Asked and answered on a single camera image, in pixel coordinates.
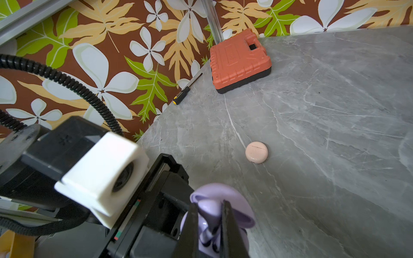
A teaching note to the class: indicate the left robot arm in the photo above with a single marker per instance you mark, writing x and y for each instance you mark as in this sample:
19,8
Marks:
34,158

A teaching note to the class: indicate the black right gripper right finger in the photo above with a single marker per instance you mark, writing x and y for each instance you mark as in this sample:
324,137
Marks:
231,241

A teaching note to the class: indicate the red plastic tool case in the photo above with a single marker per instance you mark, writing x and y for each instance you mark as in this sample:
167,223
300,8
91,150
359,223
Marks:
237,61

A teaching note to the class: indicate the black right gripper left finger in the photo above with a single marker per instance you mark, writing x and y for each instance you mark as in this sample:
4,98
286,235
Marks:
188,242

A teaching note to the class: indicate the yellow black screwdriver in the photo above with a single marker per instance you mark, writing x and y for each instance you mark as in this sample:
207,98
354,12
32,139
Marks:
183,93

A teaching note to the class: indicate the aluminium frame post left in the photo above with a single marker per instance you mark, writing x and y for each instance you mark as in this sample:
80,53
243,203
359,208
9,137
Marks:
213,21

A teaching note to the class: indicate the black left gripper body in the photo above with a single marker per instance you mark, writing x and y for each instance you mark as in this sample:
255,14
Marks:
149,226

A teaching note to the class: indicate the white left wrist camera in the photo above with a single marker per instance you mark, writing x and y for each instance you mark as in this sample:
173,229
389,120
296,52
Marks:
106,177

